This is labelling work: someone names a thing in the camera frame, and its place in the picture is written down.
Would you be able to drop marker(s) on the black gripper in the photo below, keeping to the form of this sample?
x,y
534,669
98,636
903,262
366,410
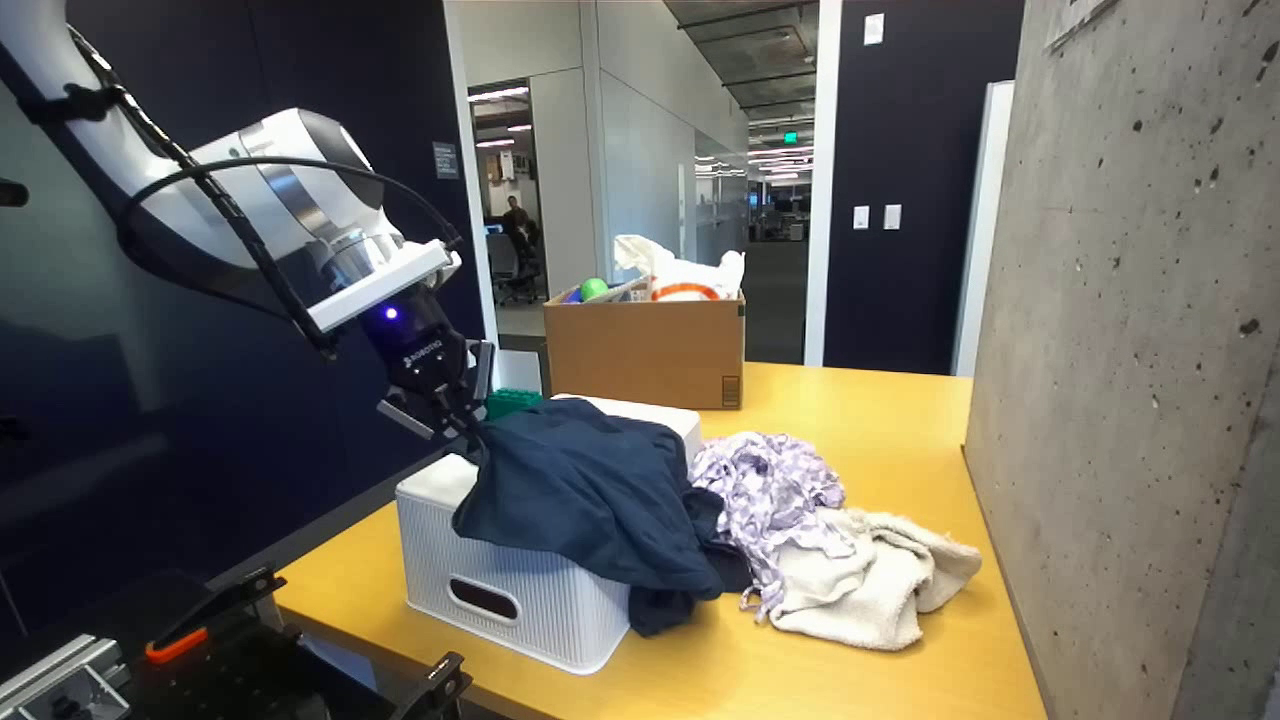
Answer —
x,y
436,379

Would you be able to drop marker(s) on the dark blue shirt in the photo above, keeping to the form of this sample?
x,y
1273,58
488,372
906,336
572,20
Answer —
x,y
613,496

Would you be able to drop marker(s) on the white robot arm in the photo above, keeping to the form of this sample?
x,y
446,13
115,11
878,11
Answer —
x,y
282,217

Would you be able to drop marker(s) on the brown cardboard box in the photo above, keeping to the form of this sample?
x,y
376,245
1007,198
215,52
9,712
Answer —
x,y
661,355

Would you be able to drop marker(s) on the white plastic storage box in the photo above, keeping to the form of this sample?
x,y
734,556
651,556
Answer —
x,y
524,600

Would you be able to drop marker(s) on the green ball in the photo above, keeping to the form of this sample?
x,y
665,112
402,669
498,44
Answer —
x,y
595,289

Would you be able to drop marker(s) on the white plastic bag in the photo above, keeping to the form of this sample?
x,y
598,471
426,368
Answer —
x,y
657,273

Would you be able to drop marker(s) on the purple white patterned cloth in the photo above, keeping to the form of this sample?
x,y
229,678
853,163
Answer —
x,y
768,484

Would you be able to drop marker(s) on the cream beige cloth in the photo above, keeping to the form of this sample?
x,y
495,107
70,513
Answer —
x,y
866,576

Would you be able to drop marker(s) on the white whiteboard panel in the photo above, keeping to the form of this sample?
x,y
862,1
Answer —
x,y
982,221

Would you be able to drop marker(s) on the orange handled clamp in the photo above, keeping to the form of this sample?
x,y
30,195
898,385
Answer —
x,y
190,634

